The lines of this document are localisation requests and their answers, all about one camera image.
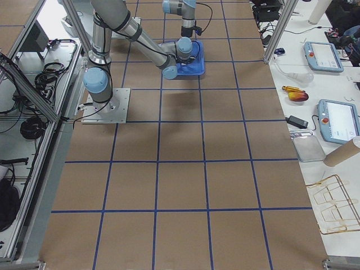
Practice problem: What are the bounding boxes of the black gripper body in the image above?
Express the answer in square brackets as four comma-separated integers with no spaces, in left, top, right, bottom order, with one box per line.
[181,25,203,38]

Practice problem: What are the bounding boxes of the blue plastic tray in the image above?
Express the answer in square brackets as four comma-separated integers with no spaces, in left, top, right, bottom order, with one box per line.
[160,37,205,79]

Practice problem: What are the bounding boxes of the brass cylinder tool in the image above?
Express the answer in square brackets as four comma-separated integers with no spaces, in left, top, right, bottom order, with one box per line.
[282,85,302,93]

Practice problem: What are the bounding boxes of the mango fruit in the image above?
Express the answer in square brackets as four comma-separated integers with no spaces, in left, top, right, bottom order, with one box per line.
[288,91,309,102]

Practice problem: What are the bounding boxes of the far teach pendant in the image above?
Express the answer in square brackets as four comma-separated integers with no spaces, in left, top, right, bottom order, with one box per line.
[303,42,344,73]

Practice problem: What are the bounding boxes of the teach pendant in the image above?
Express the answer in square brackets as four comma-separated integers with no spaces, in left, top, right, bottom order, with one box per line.
[303,42,344,73]
[317,99,359,144]

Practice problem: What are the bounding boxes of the black power adapter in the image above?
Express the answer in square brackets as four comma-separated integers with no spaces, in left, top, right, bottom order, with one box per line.
[285,115,308,129]

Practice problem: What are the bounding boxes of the clear plastic lidded box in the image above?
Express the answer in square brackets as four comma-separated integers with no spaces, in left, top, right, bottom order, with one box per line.
[292,136,326,163]

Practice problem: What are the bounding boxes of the near teach pendant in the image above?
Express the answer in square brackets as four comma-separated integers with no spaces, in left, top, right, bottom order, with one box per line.
[317,99,359,144]

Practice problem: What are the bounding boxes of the cardboard tube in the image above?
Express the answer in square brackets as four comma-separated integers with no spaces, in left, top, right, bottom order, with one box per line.
[323,136,359,167]

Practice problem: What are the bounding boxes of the aluminium frame post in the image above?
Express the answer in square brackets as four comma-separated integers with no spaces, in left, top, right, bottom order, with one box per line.
[263,0,298,64]

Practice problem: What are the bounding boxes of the brass wire rack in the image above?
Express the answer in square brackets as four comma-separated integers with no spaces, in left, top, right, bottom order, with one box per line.
[306,174,359,235]

